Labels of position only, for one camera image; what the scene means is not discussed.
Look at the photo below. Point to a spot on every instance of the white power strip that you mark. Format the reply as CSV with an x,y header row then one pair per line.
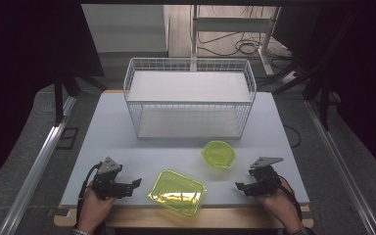
x,y
289,77

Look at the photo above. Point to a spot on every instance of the person's left hand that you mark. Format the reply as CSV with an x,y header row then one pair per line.
x,y
93,209

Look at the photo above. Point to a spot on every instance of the black floor frame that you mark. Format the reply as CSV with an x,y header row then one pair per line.
x,y
68,138

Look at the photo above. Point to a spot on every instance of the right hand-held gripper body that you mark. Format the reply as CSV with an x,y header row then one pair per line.
x,y
265,181

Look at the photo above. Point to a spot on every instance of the person's right hand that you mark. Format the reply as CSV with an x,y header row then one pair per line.
x,y
279,204

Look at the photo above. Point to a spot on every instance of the wooden table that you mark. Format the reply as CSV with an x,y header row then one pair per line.
x,y
238,218

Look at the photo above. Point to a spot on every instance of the round green plastic bowl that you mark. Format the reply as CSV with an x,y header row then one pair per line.
x,y
218,154

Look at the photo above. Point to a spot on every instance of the black metal stand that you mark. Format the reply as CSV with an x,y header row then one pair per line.
x,y
58,101
323,104

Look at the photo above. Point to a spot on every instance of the white cabinet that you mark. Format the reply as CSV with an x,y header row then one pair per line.
x,y
124,29

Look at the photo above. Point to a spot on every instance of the white metal desk frame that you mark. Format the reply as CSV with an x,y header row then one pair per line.
x,y
231,24

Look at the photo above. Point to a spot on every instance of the black curtain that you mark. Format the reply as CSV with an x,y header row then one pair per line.
x,y
362,75
19,81

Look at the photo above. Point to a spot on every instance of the rectangular green plastic container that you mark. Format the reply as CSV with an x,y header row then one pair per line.
x,y
177,193

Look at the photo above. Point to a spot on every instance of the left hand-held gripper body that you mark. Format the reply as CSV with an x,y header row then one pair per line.
x,y
106,184

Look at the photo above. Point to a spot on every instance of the aluminium rail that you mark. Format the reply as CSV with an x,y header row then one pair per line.
x,y
339,163
34,173

